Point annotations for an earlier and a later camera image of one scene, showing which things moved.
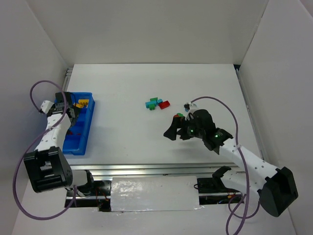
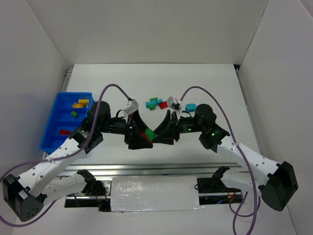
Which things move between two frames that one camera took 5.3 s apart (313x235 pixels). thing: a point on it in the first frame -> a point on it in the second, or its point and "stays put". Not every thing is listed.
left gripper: x=74 y=111 -> x=128 y=132
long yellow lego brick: x=83 y=101 stays put
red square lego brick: x=164 y=105 stays put
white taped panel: x=135 y=194 stays put
